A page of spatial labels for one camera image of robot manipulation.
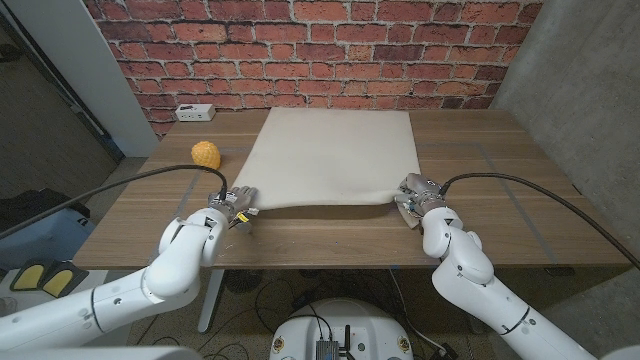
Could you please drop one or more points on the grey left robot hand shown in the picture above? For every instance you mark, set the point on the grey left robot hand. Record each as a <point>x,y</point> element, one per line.
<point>235,199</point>

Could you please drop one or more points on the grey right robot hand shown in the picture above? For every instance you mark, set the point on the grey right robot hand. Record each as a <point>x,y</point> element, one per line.
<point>420,192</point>

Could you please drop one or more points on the cream white cloth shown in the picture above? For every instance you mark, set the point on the cream white cloth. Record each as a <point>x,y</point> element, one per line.
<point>325,155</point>

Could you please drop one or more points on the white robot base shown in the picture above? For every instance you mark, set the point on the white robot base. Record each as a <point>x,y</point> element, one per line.
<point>370,325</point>

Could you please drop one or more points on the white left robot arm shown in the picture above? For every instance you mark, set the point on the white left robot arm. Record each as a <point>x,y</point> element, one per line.
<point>170,270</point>

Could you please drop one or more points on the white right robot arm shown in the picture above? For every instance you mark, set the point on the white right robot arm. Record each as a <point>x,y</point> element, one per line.
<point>470,280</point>

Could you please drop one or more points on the yellow toy pineapple fruit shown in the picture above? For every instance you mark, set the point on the yellow toy pineapple fruit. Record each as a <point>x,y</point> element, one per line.
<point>206,154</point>

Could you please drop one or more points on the black round floor grille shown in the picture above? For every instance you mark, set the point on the black round floor grille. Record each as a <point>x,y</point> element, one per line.
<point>242,281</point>

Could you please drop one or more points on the white power strip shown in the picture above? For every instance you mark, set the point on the white power strip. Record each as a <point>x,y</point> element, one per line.
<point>195,113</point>

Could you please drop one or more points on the white table leg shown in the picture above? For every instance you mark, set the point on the white table leg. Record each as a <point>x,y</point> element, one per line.
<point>210,305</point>

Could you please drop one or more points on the black antenna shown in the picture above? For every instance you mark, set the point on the black antenna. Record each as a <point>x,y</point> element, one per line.
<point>348,340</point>

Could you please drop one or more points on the red brick printed backdrop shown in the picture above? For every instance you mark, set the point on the red brick printed backdrop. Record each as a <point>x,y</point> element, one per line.
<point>320,50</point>

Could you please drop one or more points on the small grey computer box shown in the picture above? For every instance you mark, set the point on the small grey computer box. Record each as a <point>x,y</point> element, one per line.
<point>327,350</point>

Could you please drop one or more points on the yellow black foot pedal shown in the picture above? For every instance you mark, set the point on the yellow black foot pedal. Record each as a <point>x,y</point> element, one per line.
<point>28,277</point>
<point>60,281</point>

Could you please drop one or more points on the black bag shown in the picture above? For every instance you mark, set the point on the black bag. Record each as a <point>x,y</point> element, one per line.
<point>30,205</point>

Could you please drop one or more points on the white pillar panel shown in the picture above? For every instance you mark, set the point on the white pillar panel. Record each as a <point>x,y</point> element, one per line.
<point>65,40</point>

